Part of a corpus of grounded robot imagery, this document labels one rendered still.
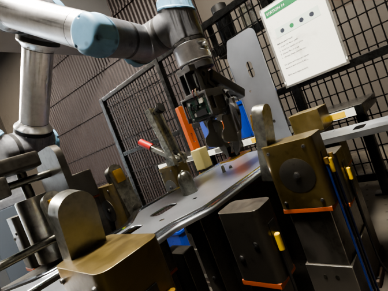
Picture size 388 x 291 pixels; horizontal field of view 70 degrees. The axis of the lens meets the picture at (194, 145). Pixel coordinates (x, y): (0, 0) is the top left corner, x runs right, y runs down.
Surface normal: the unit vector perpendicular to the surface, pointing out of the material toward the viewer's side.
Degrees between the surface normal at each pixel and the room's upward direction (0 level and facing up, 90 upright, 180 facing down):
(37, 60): 124
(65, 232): 102
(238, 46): 90
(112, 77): 90
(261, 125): 90
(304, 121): 90
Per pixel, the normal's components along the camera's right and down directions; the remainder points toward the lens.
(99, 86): -0.51, 0.23
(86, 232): 0.75, -0.03
